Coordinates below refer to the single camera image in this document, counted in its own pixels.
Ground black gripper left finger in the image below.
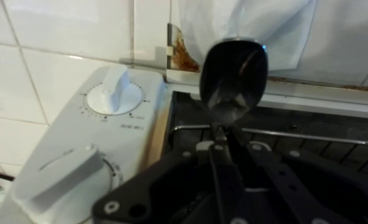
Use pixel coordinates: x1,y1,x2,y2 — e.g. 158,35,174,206
91,138,235,224

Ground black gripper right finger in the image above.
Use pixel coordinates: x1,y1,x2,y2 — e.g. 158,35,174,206
226,128,368,224

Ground silver metal spoon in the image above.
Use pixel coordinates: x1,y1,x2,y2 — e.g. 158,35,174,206
198,37,271,175

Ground white oven knob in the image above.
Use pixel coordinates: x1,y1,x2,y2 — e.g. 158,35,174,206
85,63,146,117
11,142,126,218

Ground white toaster oven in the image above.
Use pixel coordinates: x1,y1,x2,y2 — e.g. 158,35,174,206
0,63,368,224

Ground white cloth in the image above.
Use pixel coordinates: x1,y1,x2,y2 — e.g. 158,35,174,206
177,0,368,87

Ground metal oven wire rack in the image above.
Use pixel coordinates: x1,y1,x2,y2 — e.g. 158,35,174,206
167,123,368,149

